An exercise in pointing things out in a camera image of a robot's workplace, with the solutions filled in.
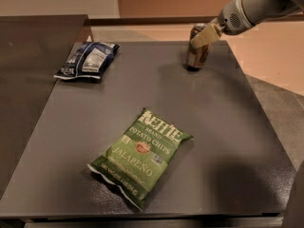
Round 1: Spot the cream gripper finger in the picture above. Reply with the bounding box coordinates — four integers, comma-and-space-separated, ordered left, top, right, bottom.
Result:
190, 23, 222, 48

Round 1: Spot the orange soda can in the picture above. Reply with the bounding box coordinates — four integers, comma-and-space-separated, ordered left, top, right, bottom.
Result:
186, 23, 210, 71

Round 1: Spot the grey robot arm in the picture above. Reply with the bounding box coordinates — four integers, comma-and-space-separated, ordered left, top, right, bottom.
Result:
190, 0, 304, 48

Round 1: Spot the blue chip bag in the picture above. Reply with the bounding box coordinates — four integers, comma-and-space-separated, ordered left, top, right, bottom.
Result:
54, 42, 121, 80

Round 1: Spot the green jalapeno chip bag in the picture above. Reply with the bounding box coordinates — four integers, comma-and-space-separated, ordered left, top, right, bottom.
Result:
88, 108, 192, 210

